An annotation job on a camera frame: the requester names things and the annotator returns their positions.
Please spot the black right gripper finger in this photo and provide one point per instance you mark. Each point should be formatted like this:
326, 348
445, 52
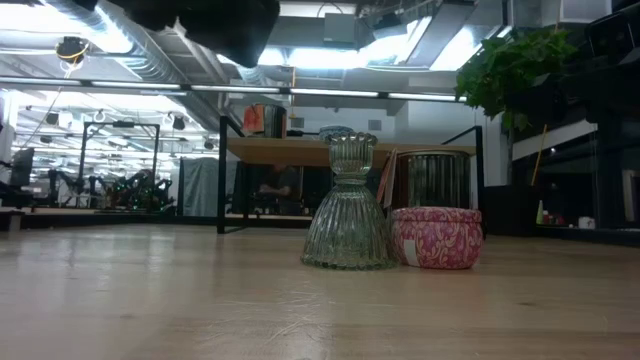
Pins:
532, 104

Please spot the silver tin can orange label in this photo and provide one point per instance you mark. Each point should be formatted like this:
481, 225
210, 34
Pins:
432, 180
272, 122

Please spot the pink patterned candle tin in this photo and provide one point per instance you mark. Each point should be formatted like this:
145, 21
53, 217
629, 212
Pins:
440, 240

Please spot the light blue candle tin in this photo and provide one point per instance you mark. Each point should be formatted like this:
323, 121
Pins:
336, 132

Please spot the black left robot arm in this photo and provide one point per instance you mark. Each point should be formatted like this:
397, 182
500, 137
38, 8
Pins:
200, 25

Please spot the green leafy potted plant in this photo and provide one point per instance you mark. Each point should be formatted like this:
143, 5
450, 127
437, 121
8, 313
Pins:
510, 70

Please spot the black plant pot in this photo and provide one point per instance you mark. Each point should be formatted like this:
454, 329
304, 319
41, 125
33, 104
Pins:
510, 210

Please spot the small green cone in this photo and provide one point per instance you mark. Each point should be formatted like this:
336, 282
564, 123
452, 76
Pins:
540, 215

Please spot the small red item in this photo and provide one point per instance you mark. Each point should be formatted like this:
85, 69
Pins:
554, 220

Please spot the white cup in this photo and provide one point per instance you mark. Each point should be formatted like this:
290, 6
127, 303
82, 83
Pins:
586, 223

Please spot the grey ceiling box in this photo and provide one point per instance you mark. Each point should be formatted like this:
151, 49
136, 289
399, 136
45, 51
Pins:
340, 29

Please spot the wooden shelf riser black legs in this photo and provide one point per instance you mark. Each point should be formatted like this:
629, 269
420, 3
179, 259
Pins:
280, 152

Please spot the person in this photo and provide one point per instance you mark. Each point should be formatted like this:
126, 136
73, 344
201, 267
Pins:
282, 187

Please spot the long ceiling light strip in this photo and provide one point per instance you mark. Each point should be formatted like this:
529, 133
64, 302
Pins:
235, 89

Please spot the background robot arms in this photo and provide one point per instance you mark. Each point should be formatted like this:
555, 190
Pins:
135, 192

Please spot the black round ceiling device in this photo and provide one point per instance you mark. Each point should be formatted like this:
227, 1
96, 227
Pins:
72, 49

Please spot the black monitor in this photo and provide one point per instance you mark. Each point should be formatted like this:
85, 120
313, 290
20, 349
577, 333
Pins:
22, 167

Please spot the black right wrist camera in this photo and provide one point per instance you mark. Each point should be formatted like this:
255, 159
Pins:
615, 32

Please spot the silver ventilation duct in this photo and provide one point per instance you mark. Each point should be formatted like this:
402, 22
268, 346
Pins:
150, 65

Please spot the black metal frame stand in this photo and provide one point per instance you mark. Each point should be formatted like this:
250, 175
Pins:
123, 124

